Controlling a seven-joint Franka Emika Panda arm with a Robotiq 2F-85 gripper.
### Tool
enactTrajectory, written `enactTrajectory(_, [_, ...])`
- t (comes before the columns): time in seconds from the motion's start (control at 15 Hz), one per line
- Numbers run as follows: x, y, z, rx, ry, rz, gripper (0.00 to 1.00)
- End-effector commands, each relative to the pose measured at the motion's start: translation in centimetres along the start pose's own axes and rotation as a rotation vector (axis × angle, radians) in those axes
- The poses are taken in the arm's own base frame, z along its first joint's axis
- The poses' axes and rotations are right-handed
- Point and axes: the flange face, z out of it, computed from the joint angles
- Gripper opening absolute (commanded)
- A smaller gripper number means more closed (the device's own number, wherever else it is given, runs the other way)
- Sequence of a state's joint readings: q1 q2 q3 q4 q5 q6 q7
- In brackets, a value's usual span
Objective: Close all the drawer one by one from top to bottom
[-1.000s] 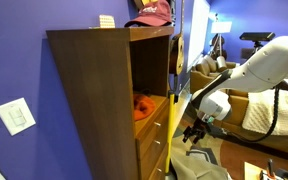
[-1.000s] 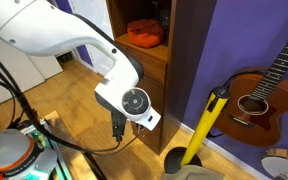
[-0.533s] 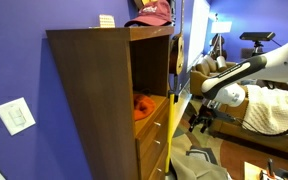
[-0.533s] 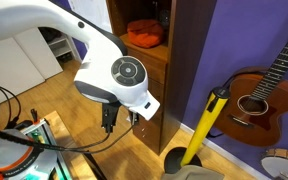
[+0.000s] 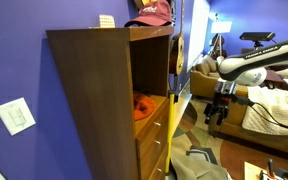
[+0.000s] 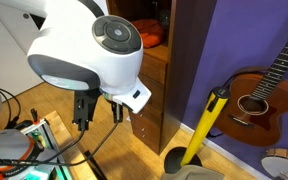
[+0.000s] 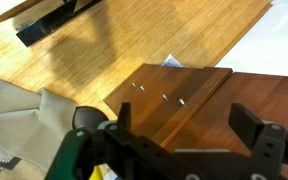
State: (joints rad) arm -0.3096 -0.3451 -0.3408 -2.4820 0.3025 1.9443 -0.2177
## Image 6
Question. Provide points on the dark brown wooden cabinet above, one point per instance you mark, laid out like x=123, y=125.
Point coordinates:
x=187, y=66

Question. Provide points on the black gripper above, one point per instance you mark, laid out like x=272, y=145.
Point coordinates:
x=85, y=106

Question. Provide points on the orange knit beanie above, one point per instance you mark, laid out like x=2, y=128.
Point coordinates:
x=150, y=31

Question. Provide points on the small dark jar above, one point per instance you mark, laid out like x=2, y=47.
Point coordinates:
x=164, y=18

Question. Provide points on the white baseboard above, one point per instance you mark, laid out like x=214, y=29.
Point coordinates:
x=224, y=153

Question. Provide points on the brown drawer holding silver bag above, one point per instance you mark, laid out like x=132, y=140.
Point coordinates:
x=147, y=121

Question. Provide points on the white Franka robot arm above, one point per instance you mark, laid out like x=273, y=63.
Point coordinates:
x=84, y=50

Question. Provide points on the aluminium frame control box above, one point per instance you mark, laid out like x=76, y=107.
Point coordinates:
x=50, y=143

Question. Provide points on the grey cloth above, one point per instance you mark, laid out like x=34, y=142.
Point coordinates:
x=194, y=173

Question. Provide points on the brown drawer holding black bag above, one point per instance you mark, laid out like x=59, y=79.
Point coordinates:
x=155, y=95

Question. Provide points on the banjo with white head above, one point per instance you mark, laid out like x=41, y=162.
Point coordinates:
x=280, y=165

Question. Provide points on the small black clamp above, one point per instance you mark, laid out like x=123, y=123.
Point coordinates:
x=34, y=116

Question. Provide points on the yellow stanchion with black base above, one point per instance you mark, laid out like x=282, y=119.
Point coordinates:
x=204, y=126

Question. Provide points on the brown acoustic guitar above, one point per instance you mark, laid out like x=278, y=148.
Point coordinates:
x=257, y=113

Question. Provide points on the black table base bar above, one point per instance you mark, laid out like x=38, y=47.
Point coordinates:
x=94, y=166

